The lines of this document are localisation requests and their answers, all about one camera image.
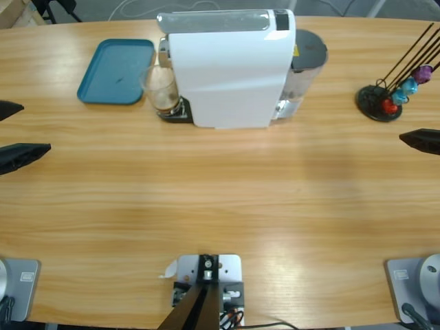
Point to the clear glass cup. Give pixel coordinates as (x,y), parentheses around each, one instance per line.
(159,86)

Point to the grey base plate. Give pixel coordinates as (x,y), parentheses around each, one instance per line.
(24,288)
(398,285)

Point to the red coffee capsule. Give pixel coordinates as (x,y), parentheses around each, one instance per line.
(390,107)

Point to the silver grey machine lever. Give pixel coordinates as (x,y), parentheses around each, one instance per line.
(206,22)

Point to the black chair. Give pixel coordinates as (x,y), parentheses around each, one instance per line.
(49,12)

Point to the purple coffee capsule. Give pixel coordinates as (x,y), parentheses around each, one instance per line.
(422,74)

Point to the black capsule holder with rods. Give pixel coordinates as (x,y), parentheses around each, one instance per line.
(369,99)

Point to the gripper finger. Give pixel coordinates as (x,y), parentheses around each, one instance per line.
(8,109)
(20,156)
(424,141)

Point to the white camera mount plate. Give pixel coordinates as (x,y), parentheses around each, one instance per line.
(230,268)

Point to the wooden crate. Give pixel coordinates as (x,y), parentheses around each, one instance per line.
(13,13)

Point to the teal plastic tray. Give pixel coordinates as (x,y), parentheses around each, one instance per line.
(113,72)

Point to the white tape piece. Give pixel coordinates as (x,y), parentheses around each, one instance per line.
(170,269)

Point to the light blue coffee capsule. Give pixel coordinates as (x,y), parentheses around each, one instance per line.
(409,86)
(398,97)

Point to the black camera post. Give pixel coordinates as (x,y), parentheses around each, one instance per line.
(199,309)

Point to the clear water tank dark lid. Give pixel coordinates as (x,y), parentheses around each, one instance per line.
(309,48)

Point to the white capsule coffee machine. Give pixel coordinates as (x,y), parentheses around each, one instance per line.
(223,75)

